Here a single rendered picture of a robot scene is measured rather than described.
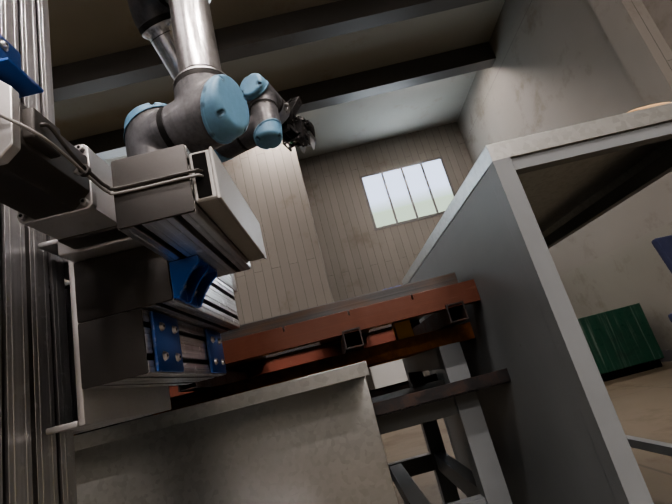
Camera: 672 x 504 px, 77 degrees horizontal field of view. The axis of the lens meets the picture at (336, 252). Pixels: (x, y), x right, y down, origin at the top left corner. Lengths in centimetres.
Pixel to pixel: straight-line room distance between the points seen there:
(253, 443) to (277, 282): 547
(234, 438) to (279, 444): 11
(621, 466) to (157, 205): 85
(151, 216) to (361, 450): 79
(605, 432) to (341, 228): 741
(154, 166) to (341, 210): 776
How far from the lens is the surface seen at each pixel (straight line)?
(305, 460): 112
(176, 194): 52
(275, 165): 722
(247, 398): 96
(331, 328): 115
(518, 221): 94
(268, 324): 121
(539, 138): 104
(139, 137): 93
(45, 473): 71
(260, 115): 115
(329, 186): 847
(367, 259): 793
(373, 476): 113
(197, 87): 88
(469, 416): 124
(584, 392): 92
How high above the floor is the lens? 65
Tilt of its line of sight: 17 degrees up
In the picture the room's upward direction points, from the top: 14 degrees counter-clockwise
